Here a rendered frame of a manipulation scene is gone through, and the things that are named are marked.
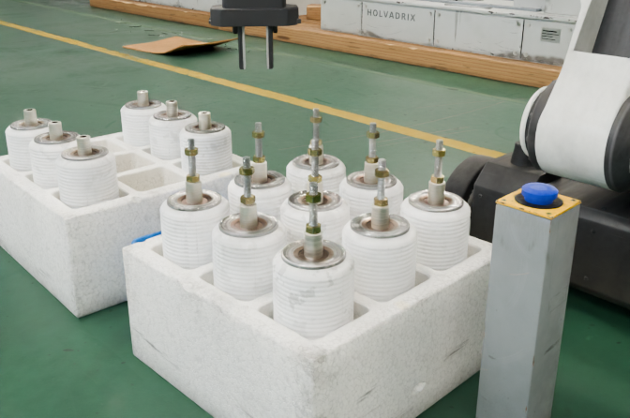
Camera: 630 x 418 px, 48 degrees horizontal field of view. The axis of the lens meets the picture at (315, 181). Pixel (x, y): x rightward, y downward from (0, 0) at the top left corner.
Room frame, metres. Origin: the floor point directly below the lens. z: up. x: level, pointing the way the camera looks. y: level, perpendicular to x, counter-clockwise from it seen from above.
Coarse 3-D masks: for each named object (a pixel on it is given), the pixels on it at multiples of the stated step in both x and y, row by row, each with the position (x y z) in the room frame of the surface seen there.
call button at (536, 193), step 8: (528, 184) 0.77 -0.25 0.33; (536, 184) 0.77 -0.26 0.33; (544, 184) 0.77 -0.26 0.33; (528, 192) 0.74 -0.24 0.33; (536, 192) 0.74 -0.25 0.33; (544, 192) 0.74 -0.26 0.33; (552, 192) 0.74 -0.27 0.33; (528, 200) 0.75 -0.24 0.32; (536, 200) 0.74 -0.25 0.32; (544, 200) 0.73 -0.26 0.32; (552, 200) 0.74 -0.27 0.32
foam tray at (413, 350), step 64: (128, 256) 0.90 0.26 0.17; (192, 320) 0.79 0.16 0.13; (256, 320) 0.72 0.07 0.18; (384, 320) 0.72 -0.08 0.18; (448, 320) 0.81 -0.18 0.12; (192, 384) 0.80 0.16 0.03; (256, 384) 0.70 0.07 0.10; (320, 384) 0.64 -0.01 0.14; (384, 384) 0.72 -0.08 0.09; (448, 384) 0.82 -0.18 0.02
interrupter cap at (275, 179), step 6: (240, 174) 1.01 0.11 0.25; (270, 174) 1.01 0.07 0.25; (276, 174) 1.01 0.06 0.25; (282, 174) 1.01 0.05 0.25; (234, 180) 0.98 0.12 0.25; (240, 180) 0.99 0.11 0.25; (270, 180) 0.99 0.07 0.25; (276, 180) 0.99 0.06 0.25; (282, 180) 0.98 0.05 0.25; (240, 186) 0.97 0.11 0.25; (252, 186) 0.96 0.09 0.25; (258, 186) 0.96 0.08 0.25; (264, 186) 0.96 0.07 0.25; (270, 186) 0.96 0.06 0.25; (276, 186) 0.97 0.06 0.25
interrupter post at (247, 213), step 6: (240, 204) 0.82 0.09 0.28; (252, 204) 0.82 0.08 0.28; (240, 210) 0.82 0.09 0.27; (246, 210) 0.82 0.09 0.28; (252, 210) 0.82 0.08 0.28; (240, 216) 0.82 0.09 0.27; (246, 216) 0.82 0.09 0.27; (252, 216) 0.82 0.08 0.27; (240, 222) 0.82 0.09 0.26; (246, 222) 0.82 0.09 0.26; (252, 222) 0.82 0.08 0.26; (246, 228) 0.82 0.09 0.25; (252, 228) 0.82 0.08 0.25
